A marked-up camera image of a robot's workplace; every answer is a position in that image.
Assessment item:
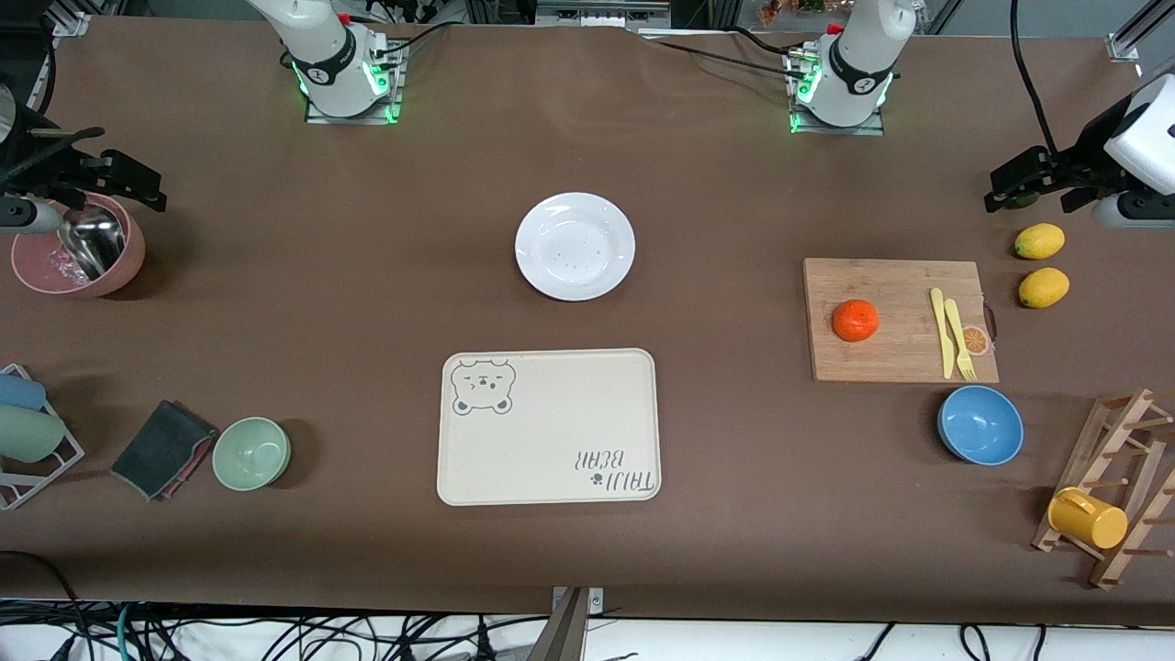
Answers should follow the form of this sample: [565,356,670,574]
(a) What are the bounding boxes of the yellow cup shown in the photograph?
[1047,487,1128,550]

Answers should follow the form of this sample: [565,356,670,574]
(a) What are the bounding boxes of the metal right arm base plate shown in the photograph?
[305,41,406,125]

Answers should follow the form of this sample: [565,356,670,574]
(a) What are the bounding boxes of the black looped cable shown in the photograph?
[0,549,88,661]

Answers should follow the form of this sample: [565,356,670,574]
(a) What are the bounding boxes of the cream tray with bear print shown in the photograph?
[437,348,662,507]

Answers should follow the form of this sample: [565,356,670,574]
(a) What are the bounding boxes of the black right arm base cable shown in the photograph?
[367,20,453,58]

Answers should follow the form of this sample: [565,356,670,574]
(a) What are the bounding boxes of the white wire rack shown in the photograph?
[0,364,86,511]

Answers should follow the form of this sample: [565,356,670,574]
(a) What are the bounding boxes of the metal scoop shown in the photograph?
[57,204,127,282]

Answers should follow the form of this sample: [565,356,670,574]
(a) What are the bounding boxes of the black left arm base cable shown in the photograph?
[643,32,804,79]

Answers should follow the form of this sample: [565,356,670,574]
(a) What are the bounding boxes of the aluminium frame beam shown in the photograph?
[535,0,673,30]

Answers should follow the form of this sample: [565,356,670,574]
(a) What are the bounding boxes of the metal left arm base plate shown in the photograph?
[788,46,887,137]

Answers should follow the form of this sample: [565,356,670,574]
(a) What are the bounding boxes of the black arm base cable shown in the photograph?
[643,32,804,79]
[367,20,453,58]

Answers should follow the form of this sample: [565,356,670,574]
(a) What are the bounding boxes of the yellow plastic fork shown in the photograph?
[945,298,978,382]

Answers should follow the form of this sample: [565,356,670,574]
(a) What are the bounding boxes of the yellow lemon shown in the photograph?
[1014,223,1066,260]
[1018,267,1070,309]

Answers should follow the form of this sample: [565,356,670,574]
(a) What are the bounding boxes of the yellow plastic knife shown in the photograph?
[930,287,957,380]

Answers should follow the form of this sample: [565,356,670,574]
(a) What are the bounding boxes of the light green bowl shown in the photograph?
[212,417,292,492]

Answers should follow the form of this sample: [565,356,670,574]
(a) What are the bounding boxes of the wooden cup rack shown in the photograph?
[1032,388,1175,590]

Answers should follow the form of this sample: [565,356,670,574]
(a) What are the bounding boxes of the white round plate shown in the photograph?
[515,192,636,302]

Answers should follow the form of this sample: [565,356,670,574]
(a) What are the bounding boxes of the dark grey folded cloth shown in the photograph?
[110,399,218,502]

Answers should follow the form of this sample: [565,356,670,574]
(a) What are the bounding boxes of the blue bowl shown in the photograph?
[937,385,1024,466]

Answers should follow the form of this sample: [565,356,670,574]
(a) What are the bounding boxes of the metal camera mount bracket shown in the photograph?
[540,586,607,661]

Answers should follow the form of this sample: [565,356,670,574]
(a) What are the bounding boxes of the green cup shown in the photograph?
[0,404,67,464]

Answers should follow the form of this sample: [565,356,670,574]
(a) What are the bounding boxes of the clear ice pieces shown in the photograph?
[37,246,91,286]

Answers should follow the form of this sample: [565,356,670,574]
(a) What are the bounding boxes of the pink bowl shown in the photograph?
[11,193,146,299]

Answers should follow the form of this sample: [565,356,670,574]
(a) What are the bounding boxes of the blue cup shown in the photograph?
[0,373,47,412]

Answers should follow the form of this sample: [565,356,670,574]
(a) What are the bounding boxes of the orange fruit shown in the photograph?
[833,299,880,342]

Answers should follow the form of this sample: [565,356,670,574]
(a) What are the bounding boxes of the wooden cutting board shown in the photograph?
[803,258,1000,384]

